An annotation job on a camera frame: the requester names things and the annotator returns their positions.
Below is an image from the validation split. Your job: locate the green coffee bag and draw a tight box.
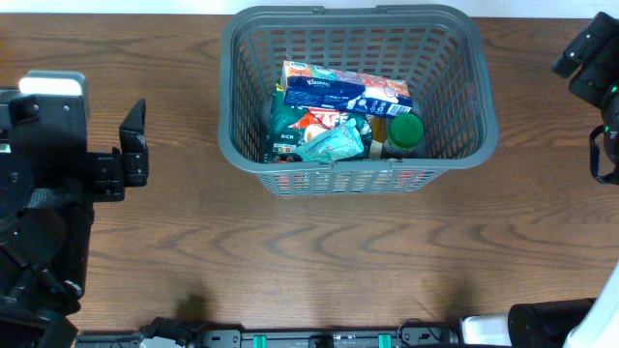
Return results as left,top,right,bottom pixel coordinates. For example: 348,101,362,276
265,85,372,163

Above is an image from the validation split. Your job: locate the tissue pack multipack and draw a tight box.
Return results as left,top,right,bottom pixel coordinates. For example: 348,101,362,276
280,61,413,118

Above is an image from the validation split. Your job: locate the mint green wipes packet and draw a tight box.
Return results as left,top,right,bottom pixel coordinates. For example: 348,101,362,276
296,119,364,162

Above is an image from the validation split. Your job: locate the dried mushroom bag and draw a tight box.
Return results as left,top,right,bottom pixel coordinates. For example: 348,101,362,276
368,116,387,160

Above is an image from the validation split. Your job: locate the green lid jar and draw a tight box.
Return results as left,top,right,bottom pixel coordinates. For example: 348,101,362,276
383,113,425,159

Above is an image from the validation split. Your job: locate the orange pasta package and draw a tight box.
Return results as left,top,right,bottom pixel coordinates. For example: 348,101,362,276
258,169,437,195

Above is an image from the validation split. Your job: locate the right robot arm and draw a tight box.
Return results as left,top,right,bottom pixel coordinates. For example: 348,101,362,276
458,12,618,348

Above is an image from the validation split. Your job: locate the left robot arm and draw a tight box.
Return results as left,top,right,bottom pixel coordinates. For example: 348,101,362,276
1,71,149,347

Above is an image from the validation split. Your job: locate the grey plastic basket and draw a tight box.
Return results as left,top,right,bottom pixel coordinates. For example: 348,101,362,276
218,4,499,183

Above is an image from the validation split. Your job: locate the right black cable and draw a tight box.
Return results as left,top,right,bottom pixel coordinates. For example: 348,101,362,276
398,316,444,347

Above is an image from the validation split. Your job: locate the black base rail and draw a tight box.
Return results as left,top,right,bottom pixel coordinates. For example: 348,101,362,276
74,317,464,348

